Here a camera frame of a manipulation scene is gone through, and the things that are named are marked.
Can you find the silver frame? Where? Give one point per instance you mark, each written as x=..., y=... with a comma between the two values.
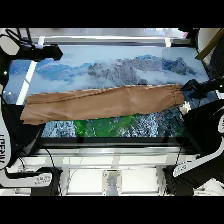
x=111, y=181

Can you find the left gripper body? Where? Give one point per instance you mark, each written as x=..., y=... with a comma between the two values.
x=48, y=52

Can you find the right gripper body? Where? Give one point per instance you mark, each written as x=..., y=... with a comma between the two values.
x=192, y=87

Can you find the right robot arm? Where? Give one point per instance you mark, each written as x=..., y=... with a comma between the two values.
x=206, y=133

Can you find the brown pants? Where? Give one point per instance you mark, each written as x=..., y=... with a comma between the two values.
x=100, y=103

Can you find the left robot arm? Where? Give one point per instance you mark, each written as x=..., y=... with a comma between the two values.
x=5, y=133

